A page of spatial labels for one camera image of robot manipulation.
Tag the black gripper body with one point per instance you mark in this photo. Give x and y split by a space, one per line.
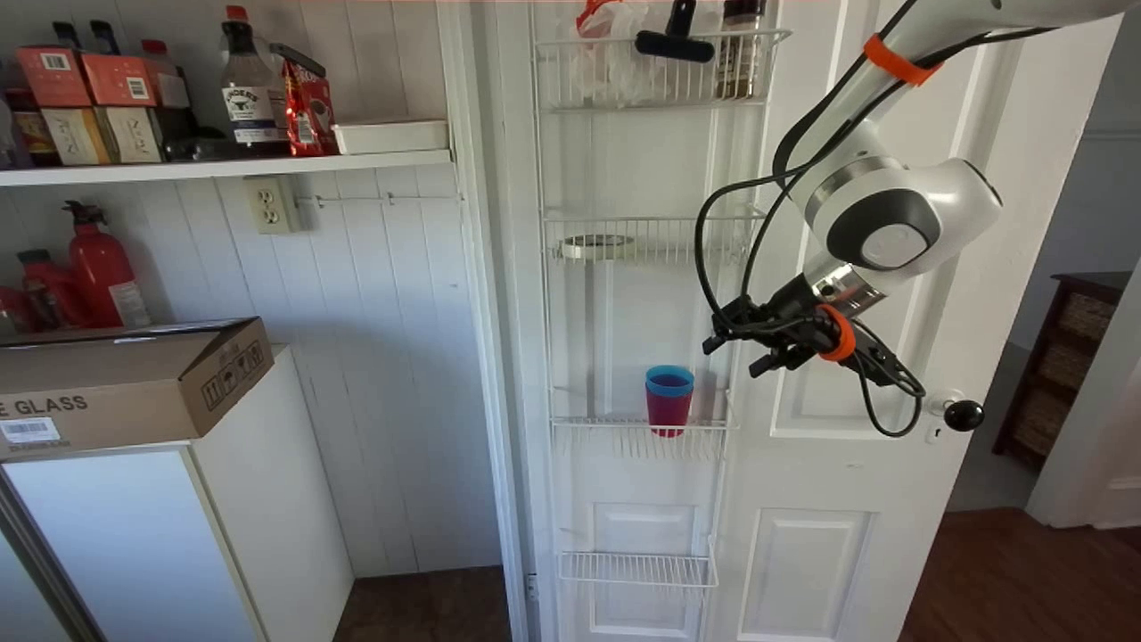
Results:
796 327

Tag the blue plastic cup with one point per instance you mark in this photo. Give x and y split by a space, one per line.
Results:
666 383

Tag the pink plastic cup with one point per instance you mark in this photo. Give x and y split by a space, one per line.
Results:
666 416

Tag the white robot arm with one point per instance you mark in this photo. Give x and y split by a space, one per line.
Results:
879 211

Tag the black round door knob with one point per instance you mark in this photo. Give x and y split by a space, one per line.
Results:
964 416

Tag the white panel door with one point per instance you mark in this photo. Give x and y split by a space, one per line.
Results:
829 482

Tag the dark wooden dresser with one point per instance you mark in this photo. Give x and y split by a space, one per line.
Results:
1059 357

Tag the white flat box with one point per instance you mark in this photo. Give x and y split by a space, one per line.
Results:
391 136

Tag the red snack bag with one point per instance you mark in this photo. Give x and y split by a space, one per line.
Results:
309 104

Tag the clear liquor bottle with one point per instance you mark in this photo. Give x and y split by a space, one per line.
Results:
248 88

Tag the white cabinet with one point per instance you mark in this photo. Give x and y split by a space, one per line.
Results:
217 539

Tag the red box right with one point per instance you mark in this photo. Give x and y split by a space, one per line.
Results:
127 99

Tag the red box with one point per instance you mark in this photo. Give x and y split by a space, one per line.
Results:
66 104
127 99

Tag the cardboard box glass label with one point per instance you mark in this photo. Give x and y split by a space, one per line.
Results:
103 389

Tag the red box left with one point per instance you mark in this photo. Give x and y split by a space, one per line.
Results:
66 104

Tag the white wire door rack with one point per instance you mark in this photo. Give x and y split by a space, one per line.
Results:
641 218

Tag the black handled brush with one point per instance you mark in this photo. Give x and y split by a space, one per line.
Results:
674 42

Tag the white wall shelf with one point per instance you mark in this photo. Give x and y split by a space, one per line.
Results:
216 169

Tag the wall power outlet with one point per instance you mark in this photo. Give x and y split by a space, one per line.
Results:
273 206

